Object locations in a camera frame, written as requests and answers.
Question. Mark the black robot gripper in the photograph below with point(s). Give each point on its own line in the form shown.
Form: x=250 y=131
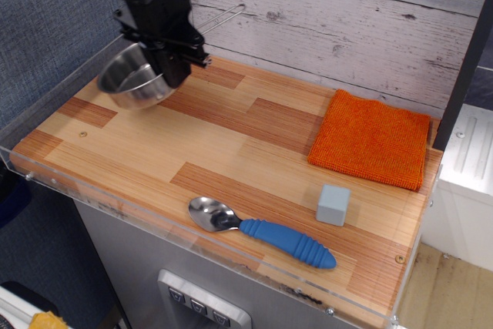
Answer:
x=169 y=41

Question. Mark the silver steel pan with handle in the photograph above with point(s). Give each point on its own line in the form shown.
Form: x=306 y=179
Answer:
x=130 y=81

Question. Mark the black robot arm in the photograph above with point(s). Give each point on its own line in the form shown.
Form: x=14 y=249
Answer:
x=169 y=42

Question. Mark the orange folded cloth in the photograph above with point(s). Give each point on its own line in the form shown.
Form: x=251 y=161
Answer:
x=368 y=139

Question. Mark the grey cube block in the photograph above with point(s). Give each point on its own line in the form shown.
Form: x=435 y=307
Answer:
x=332 y=205

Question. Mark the clear acrylic table guard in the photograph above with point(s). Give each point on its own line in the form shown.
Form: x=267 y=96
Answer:
x=235 y=133

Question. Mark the silver dispenser button panel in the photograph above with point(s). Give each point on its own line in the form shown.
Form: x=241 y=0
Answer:
x=218 y=312

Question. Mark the yellow and black bag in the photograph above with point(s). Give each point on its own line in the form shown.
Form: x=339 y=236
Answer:
x=47 y=320

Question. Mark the white appliance on right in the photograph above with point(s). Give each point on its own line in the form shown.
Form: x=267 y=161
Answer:
x=459 y=220

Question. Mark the spoon with blue handle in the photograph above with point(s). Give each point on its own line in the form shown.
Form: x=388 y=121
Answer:
x=214 y=216

